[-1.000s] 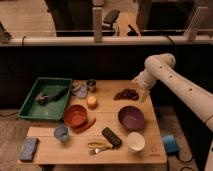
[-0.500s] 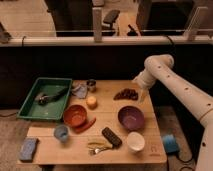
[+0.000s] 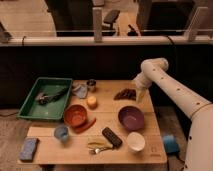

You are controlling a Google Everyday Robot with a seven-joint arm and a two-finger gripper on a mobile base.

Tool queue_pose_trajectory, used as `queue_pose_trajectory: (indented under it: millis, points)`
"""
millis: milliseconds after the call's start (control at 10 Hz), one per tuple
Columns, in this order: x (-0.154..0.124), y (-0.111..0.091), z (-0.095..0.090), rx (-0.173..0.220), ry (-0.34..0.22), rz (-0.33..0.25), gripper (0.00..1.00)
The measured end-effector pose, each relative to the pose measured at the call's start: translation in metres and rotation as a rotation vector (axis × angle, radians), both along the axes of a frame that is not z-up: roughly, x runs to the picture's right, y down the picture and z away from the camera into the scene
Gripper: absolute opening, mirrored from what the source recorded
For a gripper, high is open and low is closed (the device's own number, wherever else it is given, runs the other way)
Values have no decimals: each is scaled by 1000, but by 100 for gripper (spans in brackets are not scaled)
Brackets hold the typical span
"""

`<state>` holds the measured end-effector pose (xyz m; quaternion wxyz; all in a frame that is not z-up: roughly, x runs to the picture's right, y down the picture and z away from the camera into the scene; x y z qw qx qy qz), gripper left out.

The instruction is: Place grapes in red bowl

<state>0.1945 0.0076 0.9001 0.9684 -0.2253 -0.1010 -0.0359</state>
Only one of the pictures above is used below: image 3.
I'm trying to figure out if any small metal cup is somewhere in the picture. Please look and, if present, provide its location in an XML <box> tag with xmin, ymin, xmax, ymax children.
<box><xmin>87</xmin><ymin>79</ymin><xmax>96</xmax><ymax>92</ymax></box>

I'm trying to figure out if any dark tool in tray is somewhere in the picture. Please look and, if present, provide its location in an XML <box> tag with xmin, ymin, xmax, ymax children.
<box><xmin>35</xmin><ymin>87</ymin><xmax>68</xmax><ymax>105</ymax></box>

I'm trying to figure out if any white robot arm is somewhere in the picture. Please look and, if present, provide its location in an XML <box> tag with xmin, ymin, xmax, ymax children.
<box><xmin>134</xmin><ymin>58</ymin><xmax>213</xmax><ymax>171</ymax></box>

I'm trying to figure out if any grey blue cloth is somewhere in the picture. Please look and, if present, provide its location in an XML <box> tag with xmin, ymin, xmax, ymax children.
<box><xmin>72</xmin><ymin>84</ymin><xmax>88</xmax><ymax>99</ymax></box>

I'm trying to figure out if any black remote control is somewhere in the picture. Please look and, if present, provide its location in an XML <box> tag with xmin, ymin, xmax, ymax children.
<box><xmin>102</xmin><ymin>127</ymin><xmax>122</xmax><ymax>148</ymax></box>

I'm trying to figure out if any red chili pepper toy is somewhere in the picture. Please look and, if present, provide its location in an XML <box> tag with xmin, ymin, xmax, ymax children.
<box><xmin>73</xmin><ymin>118</ymin><xmax>96</xmax><ymax>134</ymax></box>

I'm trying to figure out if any dark purple grape bunch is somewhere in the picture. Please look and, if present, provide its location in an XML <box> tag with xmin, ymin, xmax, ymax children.
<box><xmin>114</xmin><ymin>88</ymin><xmax>136</xmax><ymax>100</ymax></box>

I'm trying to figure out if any red bowl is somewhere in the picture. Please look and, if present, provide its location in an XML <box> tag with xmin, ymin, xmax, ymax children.
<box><xmin>64</xmin><ymin>105</ymin><xmax>87</xmax><ymax>127</ymax></box>

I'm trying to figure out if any white rail with posts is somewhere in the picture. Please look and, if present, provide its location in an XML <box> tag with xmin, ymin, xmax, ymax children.
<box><xmin>0</xmin><ymin>3</ymin><xmax>213</xmax><ymax>46</ymax></box>

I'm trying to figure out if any green plastic tray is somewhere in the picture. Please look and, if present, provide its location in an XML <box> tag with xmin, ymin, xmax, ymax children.
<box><xmin>18</xmin><ymin>77</ymin><xmax>73</xmax><ymax>121</ymax></box>

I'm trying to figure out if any purple bowl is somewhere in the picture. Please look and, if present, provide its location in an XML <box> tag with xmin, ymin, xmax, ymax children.
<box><xmin>118</xmin><ymin>106</ymin><xmax>144</xmax><ymax>131</ymax></box>

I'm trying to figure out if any blue sponge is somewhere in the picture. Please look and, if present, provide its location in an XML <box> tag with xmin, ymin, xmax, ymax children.
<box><xmin>19</xmin><ymin>138</ymin><xmax>39</xmax><ymax>161</ymax></box>

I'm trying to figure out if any blue plastic cup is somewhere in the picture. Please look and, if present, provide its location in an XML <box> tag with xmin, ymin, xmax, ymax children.
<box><xmin>54</xmin><ymin>125</ymin><xmax>69</xmax><ymax>142</ymax></box>

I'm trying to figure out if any yellow banana toy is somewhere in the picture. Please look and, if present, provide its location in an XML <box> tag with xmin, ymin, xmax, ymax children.
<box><xmin>87</xmin><ymin>138</ymin><xmax>113</xmax><ymax>149</ymax></box>

